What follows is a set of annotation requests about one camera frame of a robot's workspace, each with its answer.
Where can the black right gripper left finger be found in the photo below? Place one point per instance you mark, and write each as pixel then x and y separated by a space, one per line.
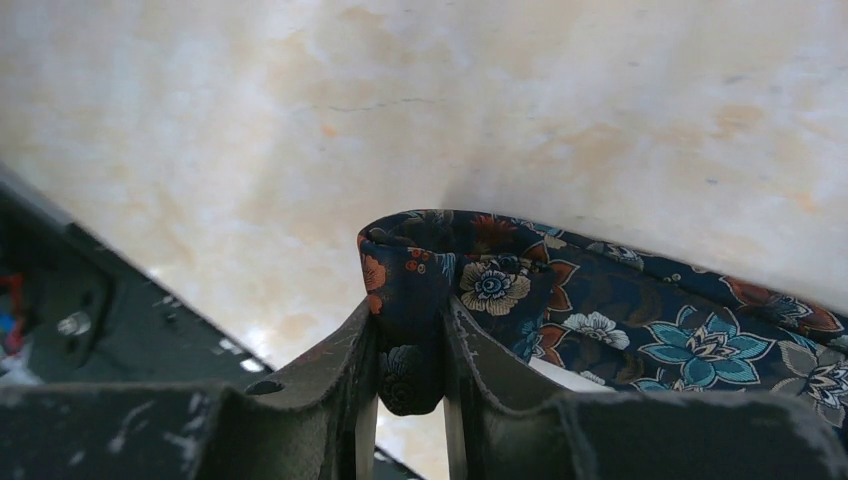
pixel 315 418

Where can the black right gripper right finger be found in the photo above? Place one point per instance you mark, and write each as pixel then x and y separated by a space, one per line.
pixel 505 420

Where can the navy floral tie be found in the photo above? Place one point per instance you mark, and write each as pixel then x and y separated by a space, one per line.
pixel 623 319

